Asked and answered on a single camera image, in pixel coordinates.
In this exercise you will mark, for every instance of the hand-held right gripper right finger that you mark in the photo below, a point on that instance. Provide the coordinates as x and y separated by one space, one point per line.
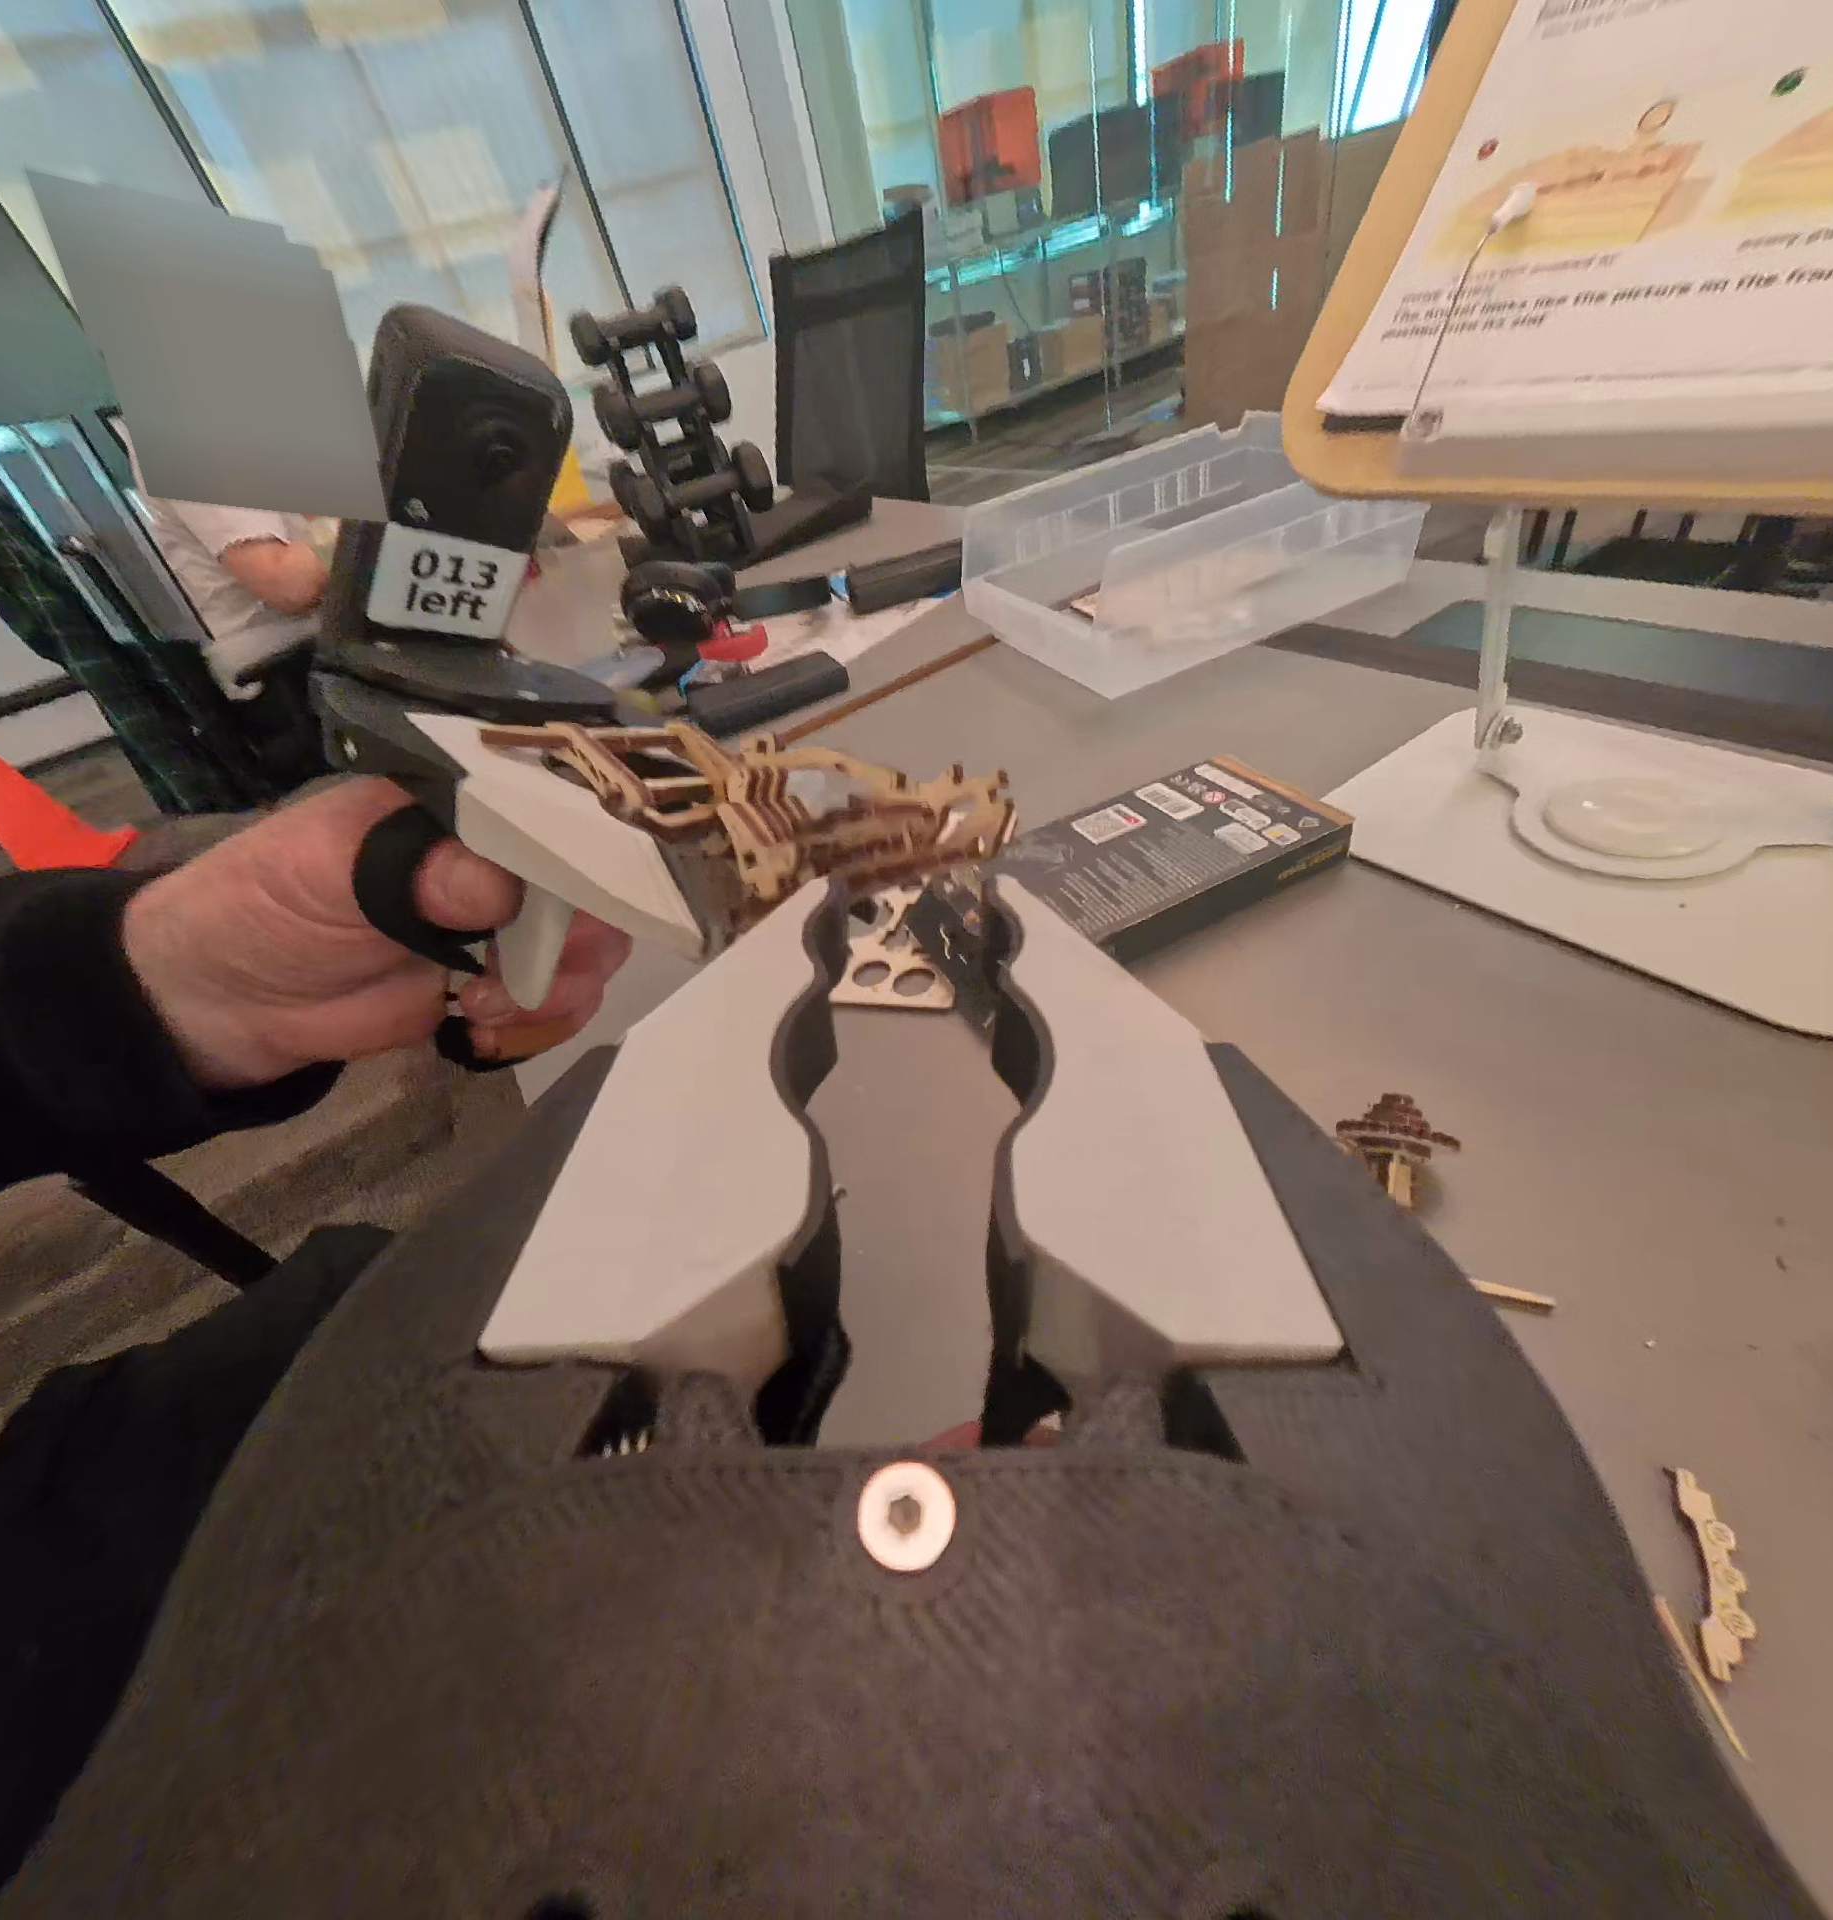
1157 1201

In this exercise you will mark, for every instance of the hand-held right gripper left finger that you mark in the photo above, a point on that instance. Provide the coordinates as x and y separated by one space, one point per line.
661 1201

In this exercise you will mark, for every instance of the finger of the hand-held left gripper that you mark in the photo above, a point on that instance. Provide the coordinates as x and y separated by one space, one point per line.
554 840

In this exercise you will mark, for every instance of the wooden buggy model assembly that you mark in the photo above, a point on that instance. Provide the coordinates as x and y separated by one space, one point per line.
794 840

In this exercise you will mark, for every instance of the person's left forearm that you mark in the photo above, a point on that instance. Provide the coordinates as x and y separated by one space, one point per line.
46 1018

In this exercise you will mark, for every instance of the person's left hand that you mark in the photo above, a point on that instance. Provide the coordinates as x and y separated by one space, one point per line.
258 946

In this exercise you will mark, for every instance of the black dumbbell rack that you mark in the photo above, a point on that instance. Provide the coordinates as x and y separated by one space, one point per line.
676 437

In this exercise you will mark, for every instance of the stepped wooden gear stack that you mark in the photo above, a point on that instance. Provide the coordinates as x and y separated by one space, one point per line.
1394 1133

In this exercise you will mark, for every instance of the black rectangular case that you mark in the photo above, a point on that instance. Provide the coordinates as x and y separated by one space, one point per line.
901 576
765 688

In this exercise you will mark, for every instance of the black round device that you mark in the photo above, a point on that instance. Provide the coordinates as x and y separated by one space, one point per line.
676 600

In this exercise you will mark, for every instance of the laser-cut plywood part sheet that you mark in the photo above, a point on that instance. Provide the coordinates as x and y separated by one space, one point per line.
886 977

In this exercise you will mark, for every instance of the black cardboard box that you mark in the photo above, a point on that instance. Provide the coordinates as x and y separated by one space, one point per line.
1201 840

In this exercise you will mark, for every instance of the pointed pale wooden stick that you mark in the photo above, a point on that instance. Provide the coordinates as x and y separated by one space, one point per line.
1507 1294

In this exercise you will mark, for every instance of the dark plaid cloth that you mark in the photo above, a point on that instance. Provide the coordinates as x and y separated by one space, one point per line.
133 708

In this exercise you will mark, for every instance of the black mesh panel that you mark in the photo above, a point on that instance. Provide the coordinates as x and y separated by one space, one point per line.
854 358

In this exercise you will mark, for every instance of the orange-red plastic item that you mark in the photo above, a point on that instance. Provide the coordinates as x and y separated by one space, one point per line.
41 818

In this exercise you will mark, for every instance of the clear plastic blister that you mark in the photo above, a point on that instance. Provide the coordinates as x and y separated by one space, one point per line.
1637 824

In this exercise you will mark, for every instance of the orange black machine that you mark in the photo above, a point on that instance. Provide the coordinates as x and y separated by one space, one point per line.
1198 88
991 141

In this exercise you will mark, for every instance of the clear plastic bin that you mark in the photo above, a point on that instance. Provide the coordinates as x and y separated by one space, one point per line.
1157 571

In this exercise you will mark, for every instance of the curved notched wooden strip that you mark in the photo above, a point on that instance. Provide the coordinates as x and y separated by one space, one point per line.
1717 1575

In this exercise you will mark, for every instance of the person's dark clothing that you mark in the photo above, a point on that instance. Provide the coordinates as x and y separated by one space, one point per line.
46 1499

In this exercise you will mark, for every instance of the thin wooden sliver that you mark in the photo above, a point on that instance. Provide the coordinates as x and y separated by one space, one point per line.
1698 1673

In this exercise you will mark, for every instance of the stacked cardboard boxes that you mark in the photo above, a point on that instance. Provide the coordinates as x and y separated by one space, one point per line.
1247 270

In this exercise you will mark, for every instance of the large open instruction manual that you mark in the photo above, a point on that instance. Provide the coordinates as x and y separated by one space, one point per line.
1637 299

